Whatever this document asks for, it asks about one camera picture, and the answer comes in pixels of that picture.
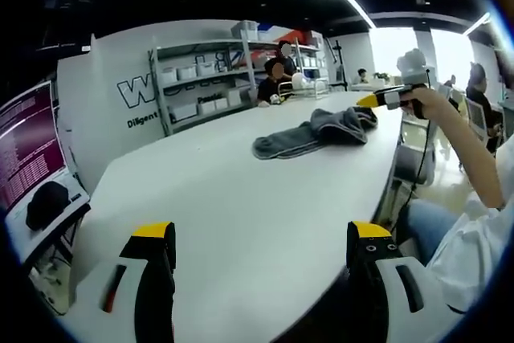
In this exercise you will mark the grey towel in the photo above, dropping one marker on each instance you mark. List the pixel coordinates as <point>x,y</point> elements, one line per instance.
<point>313,134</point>

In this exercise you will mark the person's right hand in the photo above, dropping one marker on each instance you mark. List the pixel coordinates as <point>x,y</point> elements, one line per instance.
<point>427,100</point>

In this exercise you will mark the black tripod stand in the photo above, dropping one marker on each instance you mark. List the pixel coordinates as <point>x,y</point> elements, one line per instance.
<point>340,66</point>

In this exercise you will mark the grey chair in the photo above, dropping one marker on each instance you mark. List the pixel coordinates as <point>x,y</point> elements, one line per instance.
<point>409,164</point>

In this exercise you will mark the short ceiling light strip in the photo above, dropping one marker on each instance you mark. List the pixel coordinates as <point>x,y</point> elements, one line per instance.
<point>480,23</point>

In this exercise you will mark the person's jeans legs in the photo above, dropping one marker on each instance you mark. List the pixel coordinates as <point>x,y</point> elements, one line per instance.
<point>429,226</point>

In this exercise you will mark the black-edged side table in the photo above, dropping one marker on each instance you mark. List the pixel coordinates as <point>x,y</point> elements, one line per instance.
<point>68,222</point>

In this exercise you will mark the person's white shirt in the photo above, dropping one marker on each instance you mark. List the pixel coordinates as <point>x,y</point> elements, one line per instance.
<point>474,254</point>

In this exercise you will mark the grey metal shelving rack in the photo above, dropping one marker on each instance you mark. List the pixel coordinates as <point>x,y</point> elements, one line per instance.
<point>249,66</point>

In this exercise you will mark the black computer mouse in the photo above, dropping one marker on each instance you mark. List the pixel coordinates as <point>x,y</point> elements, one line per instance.
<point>48,204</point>

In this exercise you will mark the row of white storage boxes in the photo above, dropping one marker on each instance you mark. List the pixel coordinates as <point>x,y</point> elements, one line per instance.
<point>186,72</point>

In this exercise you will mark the white laptop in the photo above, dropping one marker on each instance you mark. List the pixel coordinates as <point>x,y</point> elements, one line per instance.
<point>32,138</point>

